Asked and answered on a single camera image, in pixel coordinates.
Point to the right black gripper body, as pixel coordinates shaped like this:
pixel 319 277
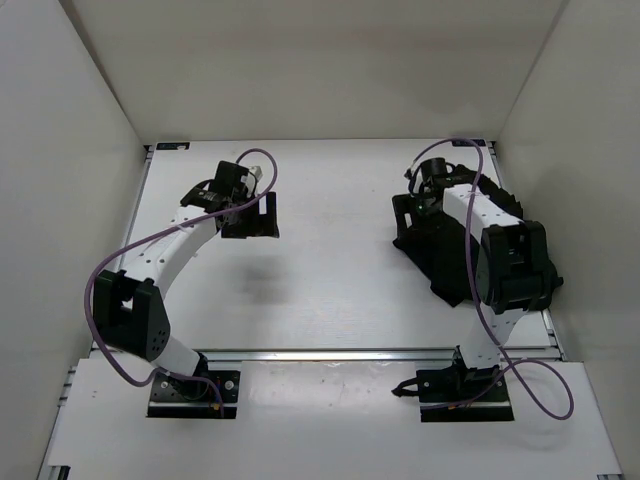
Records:
pixel 422 216

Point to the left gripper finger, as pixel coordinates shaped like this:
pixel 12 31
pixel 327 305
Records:
pixel 241 232
pixel 271 228

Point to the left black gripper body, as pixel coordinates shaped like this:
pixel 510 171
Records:
pixel 248 214

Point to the black pleated skirt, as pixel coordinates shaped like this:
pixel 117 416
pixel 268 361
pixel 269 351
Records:
pixel 511 264

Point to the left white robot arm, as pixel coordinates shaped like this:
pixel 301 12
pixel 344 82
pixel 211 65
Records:
pixel 125 309

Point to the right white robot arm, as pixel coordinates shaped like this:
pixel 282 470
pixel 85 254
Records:
pixel 481 348

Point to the left dark label sticker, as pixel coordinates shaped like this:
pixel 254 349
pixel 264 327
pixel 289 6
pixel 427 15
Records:
pixel 172 146

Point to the dark label sticker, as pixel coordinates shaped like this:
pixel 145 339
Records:
pixel 172 146
pixel 459 142

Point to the right dark label sticker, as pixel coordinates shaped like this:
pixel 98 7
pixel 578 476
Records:
pixel 459 142

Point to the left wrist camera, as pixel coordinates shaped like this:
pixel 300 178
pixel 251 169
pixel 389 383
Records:
pixel 256 173

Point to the aluminium table rail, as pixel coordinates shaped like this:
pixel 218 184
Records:
pixel 330 355

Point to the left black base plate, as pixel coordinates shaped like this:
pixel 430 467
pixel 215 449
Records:
pixel 171 399

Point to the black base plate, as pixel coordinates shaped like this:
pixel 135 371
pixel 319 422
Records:
pixel 456 394
pixel 171 399

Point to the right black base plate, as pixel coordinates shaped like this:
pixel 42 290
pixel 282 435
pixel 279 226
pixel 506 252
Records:
pixel 456 394

